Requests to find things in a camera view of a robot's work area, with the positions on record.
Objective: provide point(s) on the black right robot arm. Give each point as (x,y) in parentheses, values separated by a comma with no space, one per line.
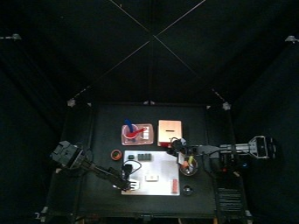
(240,148)

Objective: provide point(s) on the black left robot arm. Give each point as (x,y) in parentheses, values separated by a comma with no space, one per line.
(77,159)

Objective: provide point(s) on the white toy rice block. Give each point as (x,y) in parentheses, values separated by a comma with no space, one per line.
(151,177)

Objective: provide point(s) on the yellow-green toy food piece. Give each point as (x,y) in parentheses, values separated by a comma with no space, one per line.
(191,160)

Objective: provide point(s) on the wooden box red drawer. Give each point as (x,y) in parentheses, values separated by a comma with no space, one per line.
(169,131)

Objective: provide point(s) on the orange toy food piece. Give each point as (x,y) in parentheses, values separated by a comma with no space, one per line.
(184,165)

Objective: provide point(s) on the white cutting board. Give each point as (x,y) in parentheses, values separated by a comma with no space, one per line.
(159,189)

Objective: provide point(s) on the clear tray with coloured parts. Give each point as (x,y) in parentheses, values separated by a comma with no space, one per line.
(147,141)

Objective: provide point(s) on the metal bowl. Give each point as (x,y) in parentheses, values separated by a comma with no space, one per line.
(191,172)

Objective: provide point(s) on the orange toy carrot green leaves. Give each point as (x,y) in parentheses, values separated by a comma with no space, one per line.
(116,155)

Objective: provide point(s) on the brown toy flower pot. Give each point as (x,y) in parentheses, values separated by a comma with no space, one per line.
(112,155)

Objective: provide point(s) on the red plastic spoon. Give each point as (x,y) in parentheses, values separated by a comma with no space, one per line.
(139,131)

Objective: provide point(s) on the red toy fish slice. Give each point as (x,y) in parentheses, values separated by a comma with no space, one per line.
(175,186)

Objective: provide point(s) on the blue plastic utensil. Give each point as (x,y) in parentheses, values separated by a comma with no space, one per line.
(126,124)

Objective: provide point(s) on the small black bowl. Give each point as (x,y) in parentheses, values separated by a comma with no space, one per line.
(187,190)

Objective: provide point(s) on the black printed label sheet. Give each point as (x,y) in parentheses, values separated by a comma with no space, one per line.
(229,201)

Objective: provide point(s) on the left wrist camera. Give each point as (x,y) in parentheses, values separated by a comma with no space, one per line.
(126,169)

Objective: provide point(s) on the grey frame corner bracket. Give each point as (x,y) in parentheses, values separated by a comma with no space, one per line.
(225,106)
(14,37)
(148,102)
(70,102)
(291,38)

